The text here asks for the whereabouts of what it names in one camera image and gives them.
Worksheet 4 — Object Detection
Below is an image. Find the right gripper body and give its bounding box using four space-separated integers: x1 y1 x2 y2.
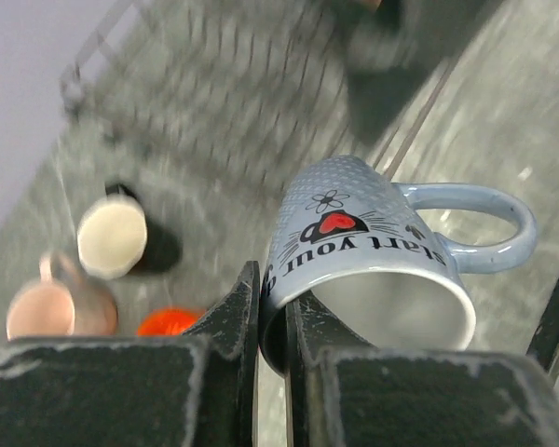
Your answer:
339 1 486 144

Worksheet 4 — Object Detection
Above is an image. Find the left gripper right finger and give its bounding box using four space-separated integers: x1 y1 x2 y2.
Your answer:
285 297 559 446

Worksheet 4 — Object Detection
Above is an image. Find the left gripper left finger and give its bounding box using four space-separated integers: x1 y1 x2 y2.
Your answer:
0 261 260 446

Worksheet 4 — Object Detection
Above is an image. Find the orange enamel mug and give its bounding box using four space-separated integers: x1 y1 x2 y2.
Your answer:
136 307 206 337

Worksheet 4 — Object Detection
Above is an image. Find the blue printed mug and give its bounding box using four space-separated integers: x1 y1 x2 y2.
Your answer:
259 156 538 373

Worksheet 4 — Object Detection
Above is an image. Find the light pink mug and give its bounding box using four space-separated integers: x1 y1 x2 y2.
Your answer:
6 251 118 340

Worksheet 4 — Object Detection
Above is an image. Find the black faceted mug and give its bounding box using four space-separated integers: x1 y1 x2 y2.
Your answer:
76 181 183 280

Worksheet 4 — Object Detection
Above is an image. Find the grey wire dish rack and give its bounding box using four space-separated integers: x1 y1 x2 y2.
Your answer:
58 0 457 187

